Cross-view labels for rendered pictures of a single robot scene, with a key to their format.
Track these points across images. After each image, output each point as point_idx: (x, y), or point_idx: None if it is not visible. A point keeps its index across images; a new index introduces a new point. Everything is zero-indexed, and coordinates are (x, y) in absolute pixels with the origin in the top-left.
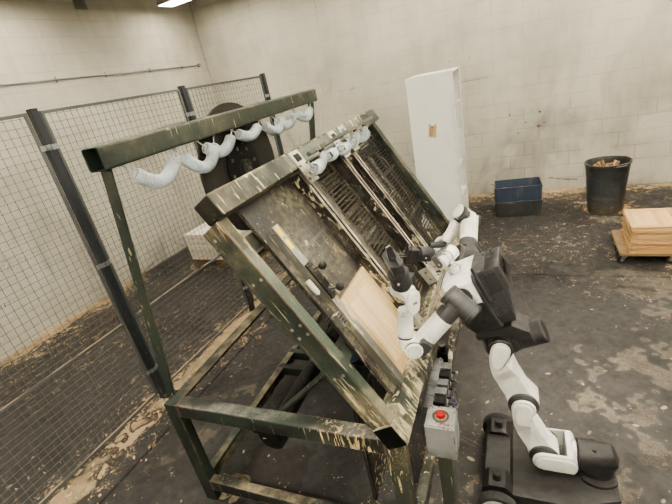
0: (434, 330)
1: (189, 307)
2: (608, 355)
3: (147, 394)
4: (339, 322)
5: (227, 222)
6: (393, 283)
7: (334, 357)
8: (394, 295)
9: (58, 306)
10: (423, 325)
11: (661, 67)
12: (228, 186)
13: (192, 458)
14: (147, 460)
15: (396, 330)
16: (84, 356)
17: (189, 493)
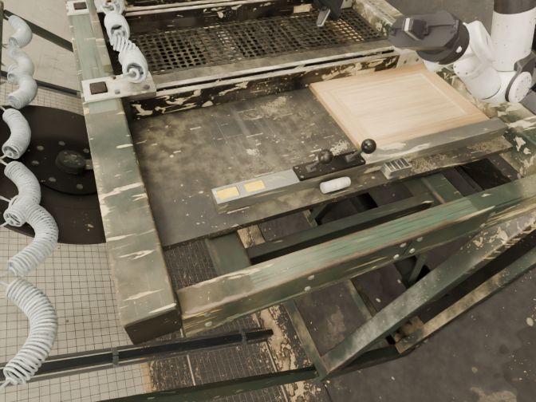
0: (525, 35)
1: (187, 261)
2: None
3: (259, 344)
4: (401, 171)
5: (188, 294)
6: (449, 57)
7: (470, 215)
8: (443, 67)
9: (125, 368)
10: (495, 49)
11: None
12: (117, 262)
13: (374, 364)
14: (329, 380)
15: (419, 88)
16: (187, 370)
17: (389, 367)
